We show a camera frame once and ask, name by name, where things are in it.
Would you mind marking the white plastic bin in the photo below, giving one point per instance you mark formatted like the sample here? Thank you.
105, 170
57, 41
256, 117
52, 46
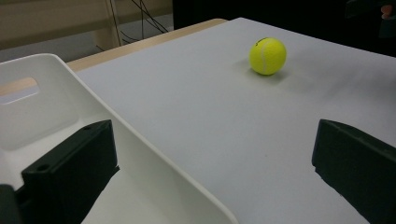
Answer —
46, 109

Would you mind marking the black curtain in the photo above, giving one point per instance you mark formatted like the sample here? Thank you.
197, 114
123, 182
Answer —
255, 11

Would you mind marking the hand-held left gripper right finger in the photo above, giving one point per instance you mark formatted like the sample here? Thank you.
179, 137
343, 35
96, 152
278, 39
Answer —
358, 161

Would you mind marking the beige wooden furniture frame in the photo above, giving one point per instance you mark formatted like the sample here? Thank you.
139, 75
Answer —
62, 21

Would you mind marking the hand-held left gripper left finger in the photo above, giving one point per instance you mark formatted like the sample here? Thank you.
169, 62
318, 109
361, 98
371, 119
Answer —
71, 168

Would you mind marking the yellow tennis ball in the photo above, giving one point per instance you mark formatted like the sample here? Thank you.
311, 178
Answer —
267, 56

